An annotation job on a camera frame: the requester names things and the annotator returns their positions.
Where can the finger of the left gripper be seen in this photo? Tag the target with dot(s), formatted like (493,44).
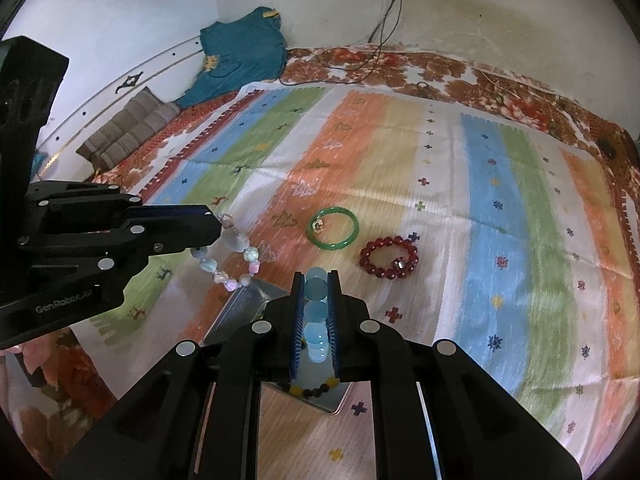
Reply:
(139,261)
(173,227)

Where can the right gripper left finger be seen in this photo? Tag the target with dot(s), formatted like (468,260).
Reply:
(195,413)

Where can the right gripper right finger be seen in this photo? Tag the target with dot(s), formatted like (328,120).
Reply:
(436,413)

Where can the green jade bangle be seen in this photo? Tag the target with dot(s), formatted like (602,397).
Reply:
(311,232)

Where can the silver jewelry tray box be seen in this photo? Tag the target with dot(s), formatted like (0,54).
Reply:
(315,383)

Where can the grey striped folded cloth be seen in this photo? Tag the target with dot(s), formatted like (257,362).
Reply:
(142,117)

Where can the brown floral bedsheet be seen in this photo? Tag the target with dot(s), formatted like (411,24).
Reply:
(475,80)

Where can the striped colourful blanket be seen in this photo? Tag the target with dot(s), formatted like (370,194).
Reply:
(400,199)

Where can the teal shirt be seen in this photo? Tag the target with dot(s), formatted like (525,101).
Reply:
(237,53)

